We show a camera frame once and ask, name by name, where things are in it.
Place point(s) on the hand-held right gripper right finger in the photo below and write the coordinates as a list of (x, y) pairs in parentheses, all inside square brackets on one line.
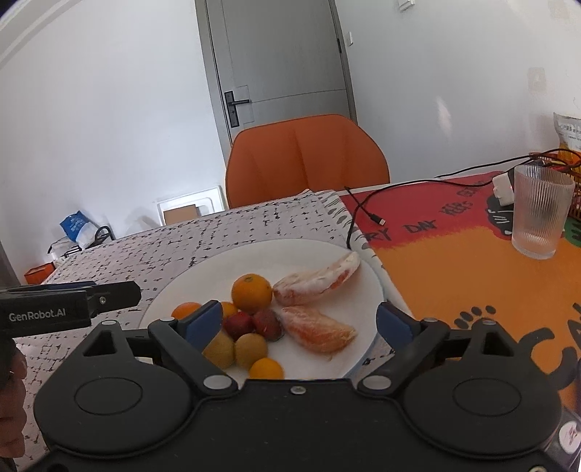
[(392, 324)]

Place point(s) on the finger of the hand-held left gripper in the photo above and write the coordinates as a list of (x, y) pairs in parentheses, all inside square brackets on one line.
[(68, 286), (115, 296)]

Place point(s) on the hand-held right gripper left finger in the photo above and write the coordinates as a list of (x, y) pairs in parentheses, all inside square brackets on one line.
[(204, 324)]

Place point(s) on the small orange mandarin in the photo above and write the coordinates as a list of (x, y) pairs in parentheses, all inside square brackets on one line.
[(229, 310), (185, 311), (266, 368)]

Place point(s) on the yellow plum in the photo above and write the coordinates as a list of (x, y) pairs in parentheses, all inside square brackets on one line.
[(250, 349), (221, 350)]

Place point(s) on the red plum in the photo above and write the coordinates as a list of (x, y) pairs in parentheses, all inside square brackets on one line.
[(266, 323), (239, 324)]

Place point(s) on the large orange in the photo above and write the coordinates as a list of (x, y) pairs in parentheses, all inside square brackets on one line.
[(251, 292)]

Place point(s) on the peeled pomelo segment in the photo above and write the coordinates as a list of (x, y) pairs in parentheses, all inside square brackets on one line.
[(317, 279), (317, 329)]

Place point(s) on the white plate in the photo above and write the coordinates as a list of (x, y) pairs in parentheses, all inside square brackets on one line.
[(295, 254)]

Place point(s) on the person's left hand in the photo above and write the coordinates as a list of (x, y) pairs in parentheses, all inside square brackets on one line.
[(11, 408)]

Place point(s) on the orange box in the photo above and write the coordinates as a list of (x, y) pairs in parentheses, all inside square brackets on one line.
[(40, 273)]

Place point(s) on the blue white bag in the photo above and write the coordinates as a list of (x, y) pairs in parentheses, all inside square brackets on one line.
[(77, 227)]

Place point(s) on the black rack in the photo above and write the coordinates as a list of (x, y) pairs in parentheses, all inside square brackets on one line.
[(105, 233)]

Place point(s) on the red orange printed table mat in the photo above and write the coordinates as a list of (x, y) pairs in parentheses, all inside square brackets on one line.
[(454, 281)]

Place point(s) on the white charger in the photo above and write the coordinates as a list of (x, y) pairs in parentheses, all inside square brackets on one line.
[(503, 186)]

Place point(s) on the ribbed clear glass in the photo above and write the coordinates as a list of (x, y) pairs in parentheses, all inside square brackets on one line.
[(540, 213)]

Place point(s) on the orange chair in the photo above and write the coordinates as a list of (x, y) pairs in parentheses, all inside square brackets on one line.
[(308, 159)]

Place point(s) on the white red packet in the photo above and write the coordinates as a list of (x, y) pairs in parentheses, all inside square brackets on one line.
[(569, 436)]

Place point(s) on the snack bag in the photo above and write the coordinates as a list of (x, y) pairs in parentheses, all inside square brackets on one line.
[(569, 131)]

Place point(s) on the grey door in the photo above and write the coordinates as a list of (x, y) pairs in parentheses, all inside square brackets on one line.
[(281, 54)]

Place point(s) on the white picture frame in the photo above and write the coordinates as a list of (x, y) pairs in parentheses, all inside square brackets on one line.
[(209, 199)]

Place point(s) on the white light switch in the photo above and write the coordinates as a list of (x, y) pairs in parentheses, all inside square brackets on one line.
[(405, 4)]

